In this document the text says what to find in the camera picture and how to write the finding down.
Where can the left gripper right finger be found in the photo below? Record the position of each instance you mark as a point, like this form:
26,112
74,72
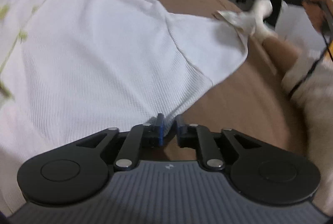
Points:
201,139

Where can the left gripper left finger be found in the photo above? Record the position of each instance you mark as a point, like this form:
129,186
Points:
143,136

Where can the white waffle knit garment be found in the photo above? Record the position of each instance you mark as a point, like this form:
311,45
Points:
70,68

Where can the person right hand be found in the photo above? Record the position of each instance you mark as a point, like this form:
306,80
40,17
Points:
315,14

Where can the person leg with sock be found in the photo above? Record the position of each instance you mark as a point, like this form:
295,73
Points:
313,96

